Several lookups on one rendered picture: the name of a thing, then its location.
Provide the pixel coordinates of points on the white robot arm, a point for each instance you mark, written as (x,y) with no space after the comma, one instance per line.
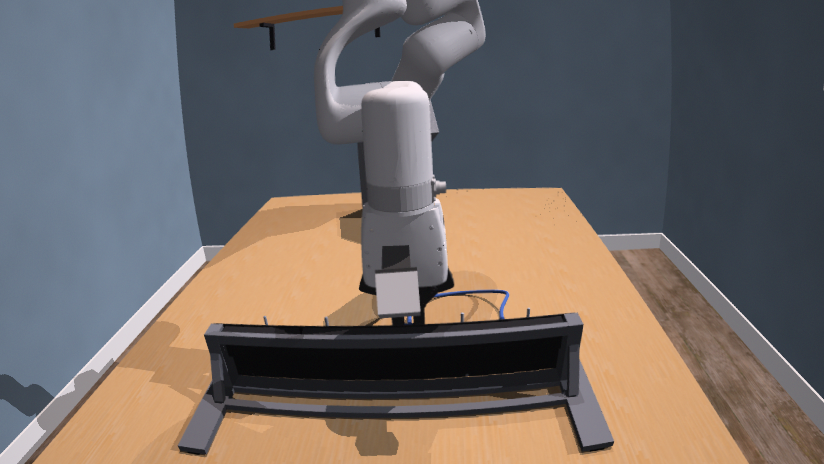
(395,123)

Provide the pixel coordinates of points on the blue patch cord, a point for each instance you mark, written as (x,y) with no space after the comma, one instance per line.
(501,315)

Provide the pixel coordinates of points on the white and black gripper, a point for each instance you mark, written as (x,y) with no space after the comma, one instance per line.
(424,231)

